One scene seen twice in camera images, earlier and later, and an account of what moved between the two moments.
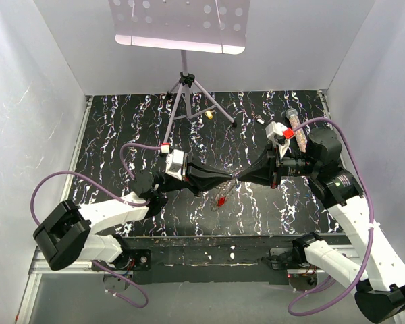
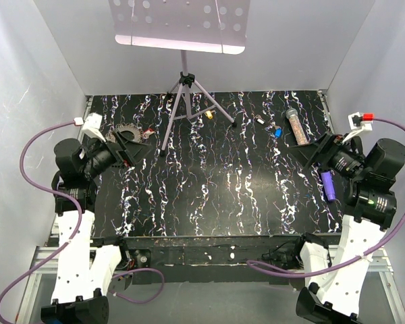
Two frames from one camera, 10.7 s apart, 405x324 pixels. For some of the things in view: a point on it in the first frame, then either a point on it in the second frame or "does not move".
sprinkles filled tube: (293, 115) does not move
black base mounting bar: (248, 259) does not move
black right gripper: (265, 169) to (321, 150)
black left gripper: (198, 178) to (129, 151)
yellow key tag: (208, 113) does not move
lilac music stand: (209, 26) does not move
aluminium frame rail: (38, 266) does not move
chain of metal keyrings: (221, 196) to (141, 133)
